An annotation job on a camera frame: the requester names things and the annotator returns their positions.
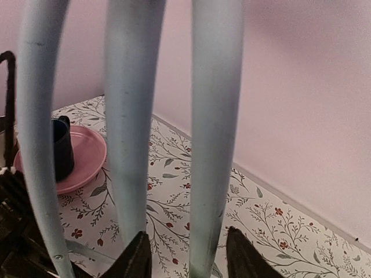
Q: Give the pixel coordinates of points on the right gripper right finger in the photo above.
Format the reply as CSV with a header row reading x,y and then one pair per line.
x,y
243,260

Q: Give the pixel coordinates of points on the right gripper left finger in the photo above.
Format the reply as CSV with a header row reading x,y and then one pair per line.
x,y
135,261

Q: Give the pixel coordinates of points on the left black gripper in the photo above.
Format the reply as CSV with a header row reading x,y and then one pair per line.
x,y
23,252

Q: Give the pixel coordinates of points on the white perforated music stand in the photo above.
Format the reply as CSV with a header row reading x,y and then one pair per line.
x,y
133,33

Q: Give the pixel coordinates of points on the floral table mat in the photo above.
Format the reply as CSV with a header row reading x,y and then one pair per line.
x,y
293,243

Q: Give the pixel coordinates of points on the dark blue mug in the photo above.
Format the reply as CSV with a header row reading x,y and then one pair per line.
x,y
62,147

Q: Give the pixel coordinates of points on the pink plate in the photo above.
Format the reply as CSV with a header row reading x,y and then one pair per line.
x,y
84,156

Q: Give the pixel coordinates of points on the white paper cup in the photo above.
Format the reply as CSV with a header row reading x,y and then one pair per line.
x,y
2,142

